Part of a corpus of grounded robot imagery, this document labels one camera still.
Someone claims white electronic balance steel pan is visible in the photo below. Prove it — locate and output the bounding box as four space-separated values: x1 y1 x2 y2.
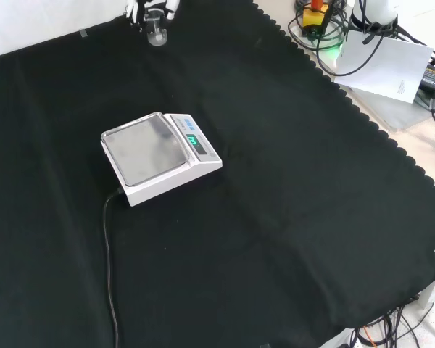
100 112 223 207

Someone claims black bench cloth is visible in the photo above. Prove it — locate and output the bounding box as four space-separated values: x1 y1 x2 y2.
0 0 435 348

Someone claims small clear glass beaker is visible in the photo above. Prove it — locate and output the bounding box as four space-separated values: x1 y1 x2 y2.
144 8 168 48

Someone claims black balance power cable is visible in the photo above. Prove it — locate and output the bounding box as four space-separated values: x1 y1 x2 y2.
102 187 126 348

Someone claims white paper sheet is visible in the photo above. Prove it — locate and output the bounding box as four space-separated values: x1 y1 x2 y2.
333 28 435 105

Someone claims yellow stop button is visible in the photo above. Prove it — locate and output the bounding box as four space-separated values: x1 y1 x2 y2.
302 0 330 29

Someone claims orange cable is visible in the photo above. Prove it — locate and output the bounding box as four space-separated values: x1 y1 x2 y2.
362 325 377 348

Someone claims pale grey board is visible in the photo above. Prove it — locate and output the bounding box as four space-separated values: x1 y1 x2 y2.
342 86 435 131

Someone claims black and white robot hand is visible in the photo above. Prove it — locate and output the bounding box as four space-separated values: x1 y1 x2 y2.
125 0 181 29

